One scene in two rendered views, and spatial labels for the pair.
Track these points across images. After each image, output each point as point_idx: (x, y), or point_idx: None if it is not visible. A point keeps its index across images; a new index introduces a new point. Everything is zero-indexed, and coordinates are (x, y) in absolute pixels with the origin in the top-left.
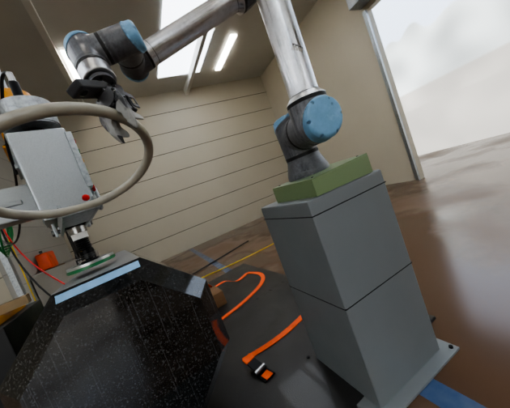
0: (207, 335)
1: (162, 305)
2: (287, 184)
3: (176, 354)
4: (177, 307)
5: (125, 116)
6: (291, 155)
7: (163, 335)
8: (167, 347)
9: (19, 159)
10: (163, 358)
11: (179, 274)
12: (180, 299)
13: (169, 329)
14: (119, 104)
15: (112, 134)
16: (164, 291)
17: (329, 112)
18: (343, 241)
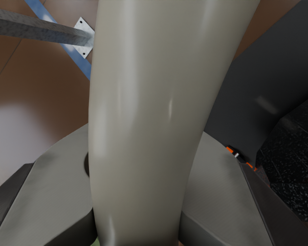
0: (267, 157)
1: None
2: (94, 243)
3: (298, 138)
4: (297, 169)
5: (87, 140)
6: None
7: None
8: (307, 139)
9: None
10: None
11: (305, 213)
12: (293, 176)
13: (306, 151)
14: (33, 213)
15: (208, 135)
16: None
17: None
18: None
